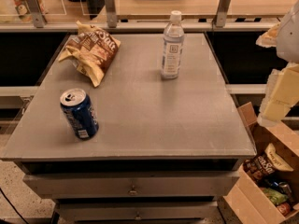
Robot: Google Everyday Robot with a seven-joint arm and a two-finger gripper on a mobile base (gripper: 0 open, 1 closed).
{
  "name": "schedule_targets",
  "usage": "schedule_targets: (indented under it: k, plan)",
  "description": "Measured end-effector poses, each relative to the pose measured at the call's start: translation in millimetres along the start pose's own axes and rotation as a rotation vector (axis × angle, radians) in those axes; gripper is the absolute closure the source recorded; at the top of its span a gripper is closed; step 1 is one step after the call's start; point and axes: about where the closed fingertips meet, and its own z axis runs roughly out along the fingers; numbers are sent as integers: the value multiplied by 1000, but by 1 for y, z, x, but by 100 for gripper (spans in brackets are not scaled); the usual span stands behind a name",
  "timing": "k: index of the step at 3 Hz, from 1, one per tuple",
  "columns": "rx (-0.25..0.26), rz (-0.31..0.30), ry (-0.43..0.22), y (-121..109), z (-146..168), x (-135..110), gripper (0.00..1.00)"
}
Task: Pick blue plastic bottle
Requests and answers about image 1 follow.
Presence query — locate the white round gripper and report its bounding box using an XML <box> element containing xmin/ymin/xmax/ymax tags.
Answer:
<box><xmin>256</xmin><ymin>1</ymin><xmax>299</xmax><ymax>127</ymax></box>

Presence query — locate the clear plastic water bottle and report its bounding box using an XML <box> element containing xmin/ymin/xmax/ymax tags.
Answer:
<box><xmin>161</xmin><ymin>10</ymin><xmax>184</xmax><ymax>79</ymax></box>

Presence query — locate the chip bag in box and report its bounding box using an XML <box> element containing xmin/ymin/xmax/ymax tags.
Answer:
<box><xmin>243</xmin><ymin>143</ymin><xmax>293</xmax><ymax>183</ymax></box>

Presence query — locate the dark can in box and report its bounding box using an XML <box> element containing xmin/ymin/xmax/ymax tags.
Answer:
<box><xmin>268</xmin><ymin>179</ymin><xmax>292</xmax><ymax>196</ymax></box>

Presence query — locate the cardboard box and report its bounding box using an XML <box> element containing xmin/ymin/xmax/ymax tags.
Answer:
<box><xmin>224</xmin><ymin>103</ymin><xmax>299</xmax><ymax>224</ymax></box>

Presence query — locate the green snack bag in box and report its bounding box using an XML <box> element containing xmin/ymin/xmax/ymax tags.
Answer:
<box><xmin>261</xmin><ymin>188</ymin><xmax>288</xmax><ymax>206</ymax></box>

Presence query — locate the red can in box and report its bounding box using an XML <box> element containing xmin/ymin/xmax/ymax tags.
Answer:
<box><xmin>277</xmin><ymin>202</ymin><xmax>292</xmax><ymax>216</ymax></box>

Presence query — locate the grey drawer cabinet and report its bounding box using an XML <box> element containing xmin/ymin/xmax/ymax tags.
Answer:
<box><xmin>1</xmin><ymin>34</ymin><xmax>255</xmax><ymax>224</ymax></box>

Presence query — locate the brown yellow chip bag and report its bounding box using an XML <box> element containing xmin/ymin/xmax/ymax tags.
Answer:
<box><xmin>59</xmin><ymin>21</ymin><xmax>121</xmax><ymax>87</ymax></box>

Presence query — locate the blue soda can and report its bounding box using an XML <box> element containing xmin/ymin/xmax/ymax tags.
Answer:
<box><xmin>60</xmin><ymin>88</ymin><xmax>99</xmax><ymax>140</ymax></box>

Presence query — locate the metal bracket post right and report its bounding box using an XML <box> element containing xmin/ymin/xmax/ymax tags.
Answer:
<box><xmin>214</xmin><ymin>0</ymin><xmax>231</xmax><ymax>27</ymax></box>

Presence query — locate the metal bracket post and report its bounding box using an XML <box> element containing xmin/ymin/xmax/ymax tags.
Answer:
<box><xmin>105</xmin><ymin>0</ymin><xmax>118</xmax><ymax>28</ymax></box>
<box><xmin>214</xmin><ymin>0</ymin><xmax>231</xmax><ymax>27</ymax></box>
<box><xmin>26</xmin><ymin>0</ymin><xmax>46</xmax><ymax>28</ymax></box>

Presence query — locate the metal bracket post middle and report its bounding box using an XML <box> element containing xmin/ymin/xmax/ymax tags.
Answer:
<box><xmin>105</xmin><ymin>0</ymin><xmax>118</xmax><ymax>28</ymax></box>

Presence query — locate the metal bracket post left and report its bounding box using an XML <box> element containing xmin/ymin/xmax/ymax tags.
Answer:
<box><xmin>26</xmin><ymin>0</ymin><xmax>46</xmax><ymax>28</ymax></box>

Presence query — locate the black floor cable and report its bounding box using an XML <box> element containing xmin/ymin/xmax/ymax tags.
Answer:
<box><xmin>0</xmin><ymin>188</ymin><xmax>30</xmax><ymax>224</ymax></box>

